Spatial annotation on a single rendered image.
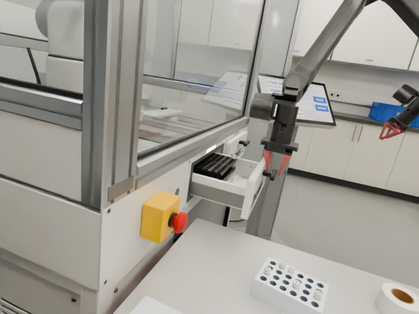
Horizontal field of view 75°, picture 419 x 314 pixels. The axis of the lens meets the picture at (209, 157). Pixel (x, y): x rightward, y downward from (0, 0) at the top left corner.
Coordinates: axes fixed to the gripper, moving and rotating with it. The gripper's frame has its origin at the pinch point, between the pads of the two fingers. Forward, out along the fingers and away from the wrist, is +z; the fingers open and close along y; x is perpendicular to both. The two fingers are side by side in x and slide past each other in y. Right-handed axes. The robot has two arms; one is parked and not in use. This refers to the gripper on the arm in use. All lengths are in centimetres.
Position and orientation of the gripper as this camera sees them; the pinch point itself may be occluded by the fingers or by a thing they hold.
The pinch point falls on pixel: (273, 171)
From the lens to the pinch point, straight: 82.2
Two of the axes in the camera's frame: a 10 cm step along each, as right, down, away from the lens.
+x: -3.3, 2.2, -9.2
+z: -1.4, 9.5, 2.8
